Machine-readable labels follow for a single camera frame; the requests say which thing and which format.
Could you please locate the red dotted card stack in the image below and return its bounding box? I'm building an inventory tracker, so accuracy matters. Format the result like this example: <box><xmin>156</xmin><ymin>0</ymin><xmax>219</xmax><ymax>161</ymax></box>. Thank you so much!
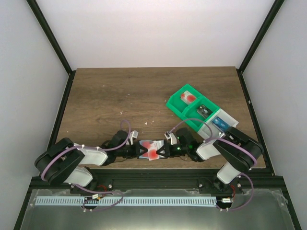
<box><xmin>180</xmin><ymin>91</ymin><xmax>196</xmax><ymax>104</ymax></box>

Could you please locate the light blue cable duct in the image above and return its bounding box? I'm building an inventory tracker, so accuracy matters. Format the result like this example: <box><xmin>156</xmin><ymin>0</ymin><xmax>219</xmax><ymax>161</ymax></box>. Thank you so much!
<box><xmin>35</xmin><ymin>196</ymin><xmax>217</xmax><ymax>207</ymax></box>

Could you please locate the black card holder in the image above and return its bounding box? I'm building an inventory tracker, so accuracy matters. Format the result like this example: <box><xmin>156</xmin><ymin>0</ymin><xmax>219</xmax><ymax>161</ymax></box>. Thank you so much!
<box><xmin>137</xmin><ymin>140</ymin><xmax>165</xmax><ymax>161</ymax></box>

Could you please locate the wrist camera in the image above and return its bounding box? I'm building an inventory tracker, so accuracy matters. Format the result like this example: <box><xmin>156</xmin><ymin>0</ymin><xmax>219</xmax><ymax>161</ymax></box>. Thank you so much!
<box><xmin>164</xmin><ymin>132</ymin><xmax>177</xmax><ymax>145</ymax></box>
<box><xmin>129</xmin><ymin>130</ymin><xmax>139</xmax><ymax>145</ymax></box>

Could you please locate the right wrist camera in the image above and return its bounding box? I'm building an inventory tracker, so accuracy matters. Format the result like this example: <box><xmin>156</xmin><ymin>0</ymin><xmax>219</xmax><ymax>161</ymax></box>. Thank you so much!
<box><xmin>164</xmin><ymin>132</ymin><xmax>177</xmax><ymax>145</ymax></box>

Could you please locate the dark card stack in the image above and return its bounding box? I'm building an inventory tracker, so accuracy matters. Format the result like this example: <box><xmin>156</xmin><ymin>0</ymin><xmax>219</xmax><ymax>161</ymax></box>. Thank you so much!
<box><xmin>197</xmin><ymin>104</ymin><xmax>213</xmax><ymax>119</ymax></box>

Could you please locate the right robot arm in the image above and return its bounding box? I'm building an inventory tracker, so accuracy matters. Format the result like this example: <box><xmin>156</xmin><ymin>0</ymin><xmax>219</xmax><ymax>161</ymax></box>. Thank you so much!
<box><xmin>156</xmin><ymin>127</ymin><xmax>264</xmax><ymax>184</ymax></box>

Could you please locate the blue card stack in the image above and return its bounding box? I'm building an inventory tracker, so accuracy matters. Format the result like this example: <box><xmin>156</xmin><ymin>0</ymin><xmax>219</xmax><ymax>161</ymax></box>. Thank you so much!
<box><xmin>212</xmin><ymin>117</ymin><xmax>230</xmax><ymax>132</ymax></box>

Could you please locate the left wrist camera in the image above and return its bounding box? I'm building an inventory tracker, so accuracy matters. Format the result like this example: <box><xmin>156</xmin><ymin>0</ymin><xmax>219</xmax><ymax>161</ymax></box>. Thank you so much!
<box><xmin>129</xmin><ymin>130</ymin><xmax>139</xmax><ymax>145</ymax></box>

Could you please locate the black aluminium frame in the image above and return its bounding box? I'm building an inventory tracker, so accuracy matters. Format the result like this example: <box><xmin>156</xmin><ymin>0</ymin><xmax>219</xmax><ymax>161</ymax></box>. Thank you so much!
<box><xmin>14</xmin><ymin>0</ymin><xmax>301</xmax><ymax>230</ymax></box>

